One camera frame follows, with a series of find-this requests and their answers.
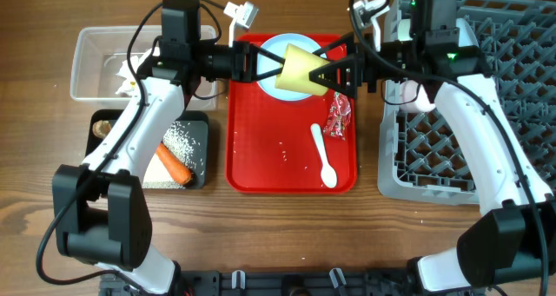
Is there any red plastic tray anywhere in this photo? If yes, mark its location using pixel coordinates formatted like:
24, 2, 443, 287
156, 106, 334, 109
226, 82, 358, 194

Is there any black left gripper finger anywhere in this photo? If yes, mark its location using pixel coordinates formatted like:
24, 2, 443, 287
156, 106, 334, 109
251, 44, 286, 65
251, 67, 283, 82

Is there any white tissue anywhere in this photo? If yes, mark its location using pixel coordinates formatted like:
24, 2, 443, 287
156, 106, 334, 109
115, 48, 160, 97

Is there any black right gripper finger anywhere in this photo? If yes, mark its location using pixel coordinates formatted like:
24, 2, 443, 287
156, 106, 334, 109
312, 32, 356, 56
308, 54, 364, 100

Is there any cream plastic spoon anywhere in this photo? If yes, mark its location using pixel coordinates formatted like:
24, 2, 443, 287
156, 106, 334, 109
310, 123, 338, 188

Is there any white rice pile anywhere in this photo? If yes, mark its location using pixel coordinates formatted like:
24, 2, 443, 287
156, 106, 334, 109
141, 120, 205, 190

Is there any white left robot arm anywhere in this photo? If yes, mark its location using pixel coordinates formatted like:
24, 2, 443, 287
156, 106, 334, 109
44, 0, 263, 295

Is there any clear plastic storage bin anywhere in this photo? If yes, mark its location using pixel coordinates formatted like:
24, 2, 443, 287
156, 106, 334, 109
69, 25, 218, 111

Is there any light blue plate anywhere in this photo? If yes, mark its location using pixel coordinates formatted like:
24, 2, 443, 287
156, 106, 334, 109
257, 33, 326, 102

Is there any pink plastic cup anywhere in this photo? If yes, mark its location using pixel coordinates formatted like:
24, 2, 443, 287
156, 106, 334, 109
400, 80, 436, 113

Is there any red candy wrapper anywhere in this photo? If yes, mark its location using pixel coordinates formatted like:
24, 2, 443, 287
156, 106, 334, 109
322, 92, 352, 140

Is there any orange carrot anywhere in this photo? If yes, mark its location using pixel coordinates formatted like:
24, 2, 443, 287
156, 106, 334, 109
156, 143, 193, 186

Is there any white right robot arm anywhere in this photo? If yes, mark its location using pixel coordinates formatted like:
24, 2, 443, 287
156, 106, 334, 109
309, 0, 555, 295

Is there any yellow plastic cup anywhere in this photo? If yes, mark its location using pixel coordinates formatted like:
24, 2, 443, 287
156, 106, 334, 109
275, 44, 329, 96

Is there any grey dishwasher rack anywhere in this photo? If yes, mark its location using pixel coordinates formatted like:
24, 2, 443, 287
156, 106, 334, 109
378, 0, 555, 205

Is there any black waste tray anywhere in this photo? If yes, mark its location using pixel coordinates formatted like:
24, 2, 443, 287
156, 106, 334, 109
84, 109, 210, 190

